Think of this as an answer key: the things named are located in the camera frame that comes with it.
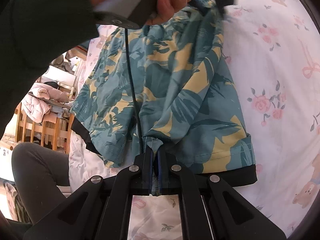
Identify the person's dark grey trouser leg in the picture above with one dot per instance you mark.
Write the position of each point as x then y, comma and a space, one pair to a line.
38, 174

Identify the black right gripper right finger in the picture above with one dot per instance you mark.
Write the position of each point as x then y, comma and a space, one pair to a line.
209, 207

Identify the dark green left sleeve forearm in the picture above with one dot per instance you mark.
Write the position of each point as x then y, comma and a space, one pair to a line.
33, 33

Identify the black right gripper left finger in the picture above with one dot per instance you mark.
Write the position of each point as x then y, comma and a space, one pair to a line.
100, 208

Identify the teal yellow leaf-print shorts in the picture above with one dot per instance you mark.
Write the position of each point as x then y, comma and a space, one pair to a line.
167, 86

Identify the wooden crib with clothes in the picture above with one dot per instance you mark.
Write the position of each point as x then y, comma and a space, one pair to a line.
44, 115

